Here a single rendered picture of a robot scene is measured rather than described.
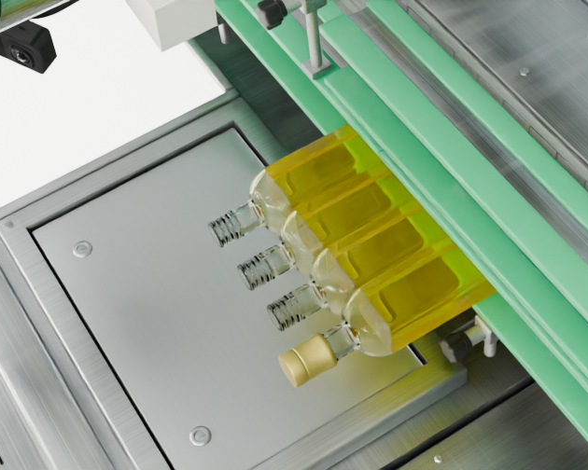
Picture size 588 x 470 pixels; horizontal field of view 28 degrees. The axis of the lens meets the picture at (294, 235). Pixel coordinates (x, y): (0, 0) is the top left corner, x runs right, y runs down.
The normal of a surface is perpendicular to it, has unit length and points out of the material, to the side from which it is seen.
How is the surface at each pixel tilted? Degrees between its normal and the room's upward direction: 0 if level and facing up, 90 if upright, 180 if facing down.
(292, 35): 90
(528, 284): 90
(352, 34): 90
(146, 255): 90
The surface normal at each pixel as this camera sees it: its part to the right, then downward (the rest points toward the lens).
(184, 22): 0.53, 0.74
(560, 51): -0.09, -0.58
